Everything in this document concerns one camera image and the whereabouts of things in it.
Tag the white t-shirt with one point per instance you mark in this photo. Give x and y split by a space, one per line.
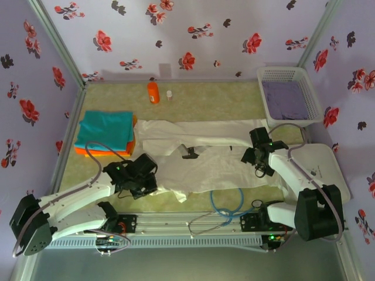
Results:
219 172

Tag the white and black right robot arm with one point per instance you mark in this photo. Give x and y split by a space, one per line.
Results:
316 210

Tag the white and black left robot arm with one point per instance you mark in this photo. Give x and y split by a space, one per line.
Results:
73 199

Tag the stack of folded clothes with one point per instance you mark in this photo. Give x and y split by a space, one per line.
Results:
105 128
82 151

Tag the blue stethoscope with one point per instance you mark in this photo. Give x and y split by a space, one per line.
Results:
257 203

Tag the purple t-shirt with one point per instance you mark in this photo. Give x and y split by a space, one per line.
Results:
282 99

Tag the green circuit board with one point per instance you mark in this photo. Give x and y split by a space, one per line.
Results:
109 241
276 238

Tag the white perforated plastic basket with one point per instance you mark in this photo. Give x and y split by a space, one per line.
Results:
281 73

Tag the orange plastic bottle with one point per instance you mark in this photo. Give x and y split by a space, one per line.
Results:
153 93

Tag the small white-capped jar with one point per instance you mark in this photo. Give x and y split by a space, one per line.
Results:
169 96

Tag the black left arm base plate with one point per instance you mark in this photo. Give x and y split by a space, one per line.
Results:
130 224

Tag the aluminium rail frame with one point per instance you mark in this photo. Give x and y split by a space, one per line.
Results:
175 218

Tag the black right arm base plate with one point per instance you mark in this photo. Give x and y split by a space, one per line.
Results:
249 224

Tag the aluminium corner post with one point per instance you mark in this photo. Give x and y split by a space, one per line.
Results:
320 29
58 44

